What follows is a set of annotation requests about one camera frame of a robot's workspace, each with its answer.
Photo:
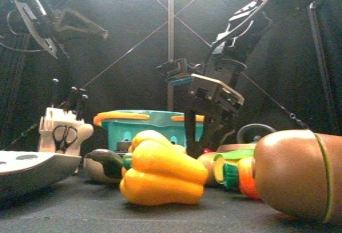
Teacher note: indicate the black toy pan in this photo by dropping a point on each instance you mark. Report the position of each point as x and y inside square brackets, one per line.
[255, 132]

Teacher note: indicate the beige toy onion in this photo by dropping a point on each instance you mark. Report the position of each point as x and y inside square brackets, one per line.
[207, 170]

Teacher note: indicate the yellow toy bell pepper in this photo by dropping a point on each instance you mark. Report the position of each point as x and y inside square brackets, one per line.
[164, 177]

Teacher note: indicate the grey toy tray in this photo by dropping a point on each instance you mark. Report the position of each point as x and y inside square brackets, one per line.
[31, 172]

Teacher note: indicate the grey vertical frame pole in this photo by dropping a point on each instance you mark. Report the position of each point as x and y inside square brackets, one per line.
[170, 27]

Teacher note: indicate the large brown toy potato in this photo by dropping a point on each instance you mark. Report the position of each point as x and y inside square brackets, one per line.
[289, 173]

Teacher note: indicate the red toy apple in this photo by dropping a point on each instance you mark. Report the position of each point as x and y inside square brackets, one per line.
[207, 150]

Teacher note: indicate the orange toy carrot green top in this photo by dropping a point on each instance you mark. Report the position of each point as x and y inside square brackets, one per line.
[247, 180]

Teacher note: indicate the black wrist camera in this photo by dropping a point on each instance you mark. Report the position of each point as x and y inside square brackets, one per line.
[175, 72]

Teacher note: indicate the black toy scissors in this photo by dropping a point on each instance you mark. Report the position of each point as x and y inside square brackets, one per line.
[66, 138]

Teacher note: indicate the dark slanted frame pole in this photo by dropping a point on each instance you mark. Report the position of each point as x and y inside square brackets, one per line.
[322, 77]

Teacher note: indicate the pale toy plate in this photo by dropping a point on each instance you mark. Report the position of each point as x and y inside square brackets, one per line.
[238, 147]

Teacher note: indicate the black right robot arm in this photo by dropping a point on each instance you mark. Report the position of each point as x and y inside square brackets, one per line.
[242, 23]

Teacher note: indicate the white toy knife block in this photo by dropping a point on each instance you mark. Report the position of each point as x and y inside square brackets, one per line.
[84, 132]

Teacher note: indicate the dark green toy avocado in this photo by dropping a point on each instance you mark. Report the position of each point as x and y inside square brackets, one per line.
[104, 165]

